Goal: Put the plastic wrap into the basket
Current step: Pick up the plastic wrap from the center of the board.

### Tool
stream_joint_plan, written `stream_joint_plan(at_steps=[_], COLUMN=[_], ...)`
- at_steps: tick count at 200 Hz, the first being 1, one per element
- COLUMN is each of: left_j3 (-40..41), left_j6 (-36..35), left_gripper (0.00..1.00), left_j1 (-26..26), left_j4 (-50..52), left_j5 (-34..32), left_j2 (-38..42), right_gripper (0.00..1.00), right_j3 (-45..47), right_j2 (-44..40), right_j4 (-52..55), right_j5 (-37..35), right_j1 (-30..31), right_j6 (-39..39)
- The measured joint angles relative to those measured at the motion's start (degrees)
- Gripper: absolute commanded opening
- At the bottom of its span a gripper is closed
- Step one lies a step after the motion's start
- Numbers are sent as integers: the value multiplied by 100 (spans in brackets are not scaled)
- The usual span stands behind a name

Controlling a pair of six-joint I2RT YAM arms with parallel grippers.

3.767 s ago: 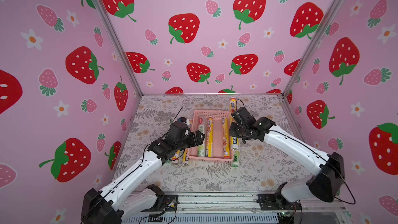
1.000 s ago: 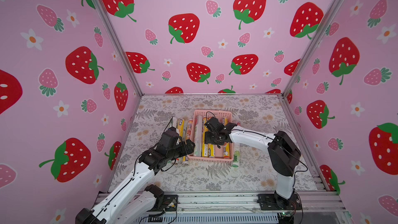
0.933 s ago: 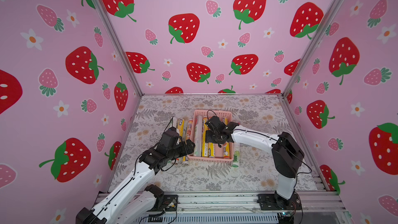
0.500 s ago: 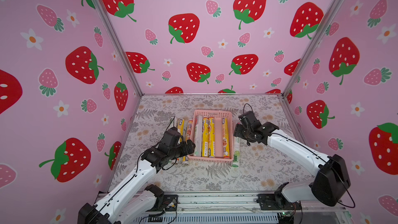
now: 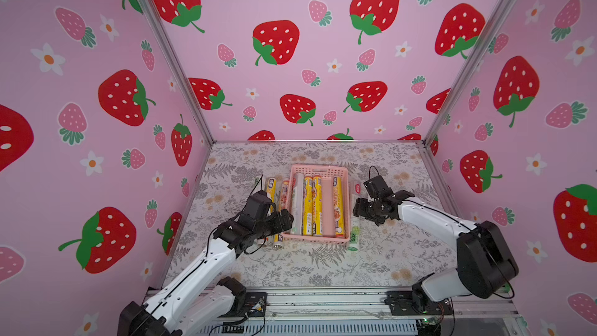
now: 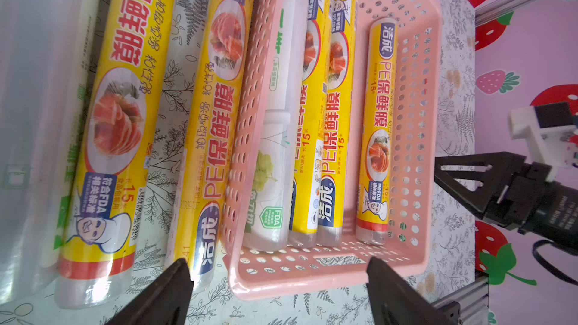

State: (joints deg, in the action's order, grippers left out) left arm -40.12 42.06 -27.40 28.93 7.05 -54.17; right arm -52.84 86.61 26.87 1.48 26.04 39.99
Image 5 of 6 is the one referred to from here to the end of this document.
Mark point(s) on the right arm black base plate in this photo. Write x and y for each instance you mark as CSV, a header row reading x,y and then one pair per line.
x,y
409,303

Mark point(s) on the clear white wrap roll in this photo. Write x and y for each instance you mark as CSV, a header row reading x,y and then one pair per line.
x,y
297,203

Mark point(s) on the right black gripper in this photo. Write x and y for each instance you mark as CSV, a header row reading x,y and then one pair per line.
x,y
368,208

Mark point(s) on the aluminium front rail frame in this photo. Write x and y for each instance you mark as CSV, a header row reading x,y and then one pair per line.
x,y
367,311

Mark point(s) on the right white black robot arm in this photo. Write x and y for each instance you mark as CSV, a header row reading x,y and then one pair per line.
x,y
484,262

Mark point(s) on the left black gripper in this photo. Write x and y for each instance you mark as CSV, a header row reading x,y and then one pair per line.
x,y
277,225

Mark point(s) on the pink plastic perforated basket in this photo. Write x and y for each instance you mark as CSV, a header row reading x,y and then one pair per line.
x,y
327,173

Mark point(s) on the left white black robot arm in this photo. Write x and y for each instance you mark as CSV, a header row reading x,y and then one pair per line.
x,y
182,308

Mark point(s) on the large yellow wrap roll left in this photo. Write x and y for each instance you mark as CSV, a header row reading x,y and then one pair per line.
x,y
273,194

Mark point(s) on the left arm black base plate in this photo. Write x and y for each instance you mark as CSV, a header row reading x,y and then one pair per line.
x,y
249,303

